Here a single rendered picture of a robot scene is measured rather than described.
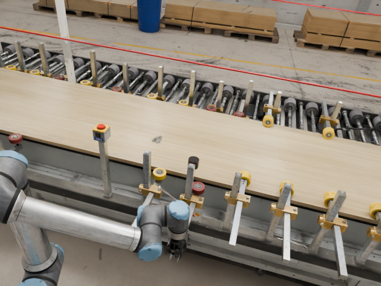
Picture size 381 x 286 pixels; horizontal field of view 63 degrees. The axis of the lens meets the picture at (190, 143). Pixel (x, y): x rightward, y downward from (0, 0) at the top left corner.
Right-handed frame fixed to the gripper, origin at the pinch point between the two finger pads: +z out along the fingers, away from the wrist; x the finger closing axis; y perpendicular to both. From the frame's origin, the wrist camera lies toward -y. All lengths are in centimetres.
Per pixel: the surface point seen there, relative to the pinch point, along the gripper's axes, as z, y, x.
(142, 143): -7, -70, -45
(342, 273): -13, -5, 74
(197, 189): -8.0, -38.7, 0.2
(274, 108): -14, -143, 38
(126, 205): 13, -32, -41
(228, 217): 1.8, -33.6, 21.1
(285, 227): -13, -23, 49
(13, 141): -7, -42, -123
